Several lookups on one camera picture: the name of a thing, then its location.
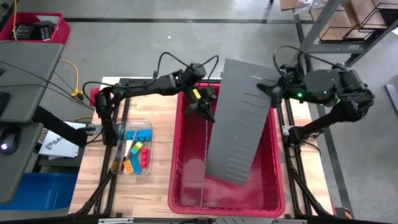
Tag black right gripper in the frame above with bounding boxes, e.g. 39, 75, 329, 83
257, 60, 313, 102

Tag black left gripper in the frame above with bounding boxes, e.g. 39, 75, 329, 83
182, 63, 216, 123

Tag large red plastic bin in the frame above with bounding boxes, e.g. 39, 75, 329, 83
167, 82, 286, 218

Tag long blue toy brick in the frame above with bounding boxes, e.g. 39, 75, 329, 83
124, 129, 152, 141

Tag clear plastic tray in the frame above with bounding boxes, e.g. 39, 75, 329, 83
110, 120, 154, 175

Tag white printed tag card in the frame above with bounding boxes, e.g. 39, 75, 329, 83
123, 139, 133, 158

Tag cardboard boxes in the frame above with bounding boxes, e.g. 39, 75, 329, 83
279, 0, 398, 41

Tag red clamp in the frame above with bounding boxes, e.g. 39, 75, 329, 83
90, 88, 100, 106

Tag grey metal bar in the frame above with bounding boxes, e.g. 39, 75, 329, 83
384, 83, 398, 118

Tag black bar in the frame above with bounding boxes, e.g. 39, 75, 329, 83
32, 105, 88, 149

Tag white printed paper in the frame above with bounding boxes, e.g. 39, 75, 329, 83
39, 121, 86, 159

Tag small red crate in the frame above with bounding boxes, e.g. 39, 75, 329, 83
0, 11, 72, 46

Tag black electronic box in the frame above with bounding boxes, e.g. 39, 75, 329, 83
15, 24, 34, 40
33, 21, 57, 42

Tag grey desk top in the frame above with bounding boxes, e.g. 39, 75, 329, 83
0, 40, 65, 124

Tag blue plastic bin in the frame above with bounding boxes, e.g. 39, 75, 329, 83
0, 172, 78, 212

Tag grey mouse platform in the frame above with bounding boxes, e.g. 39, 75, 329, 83
0, 121, 44, 205

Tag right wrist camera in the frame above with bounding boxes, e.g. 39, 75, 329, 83
269, 86, 284, 109

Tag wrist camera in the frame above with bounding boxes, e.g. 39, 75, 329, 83
269, 86, 284, 109
201, 86, 218, 105

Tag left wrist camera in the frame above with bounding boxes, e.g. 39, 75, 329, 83
201, 86, 218, 105

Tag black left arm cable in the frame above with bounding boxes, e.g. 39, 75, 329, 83
82, 52, 220, 100

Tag grey metal cart frame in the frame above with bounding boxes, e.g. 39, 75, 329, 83
290, 0, 398, 68

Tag black wire rack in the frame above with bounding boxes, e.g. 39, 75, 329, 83
318, 2, 392, 44

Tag tool with wooden handle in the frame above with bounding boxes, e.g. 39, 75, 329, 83
111, 129, 137, 174

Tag black table frame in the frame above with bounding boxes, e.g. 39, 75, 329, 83
73, 71, 335, 218

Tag yellow cable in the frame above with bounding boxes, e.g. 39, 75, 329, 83
58, 58, 85, 100
12, 0, 19, 41

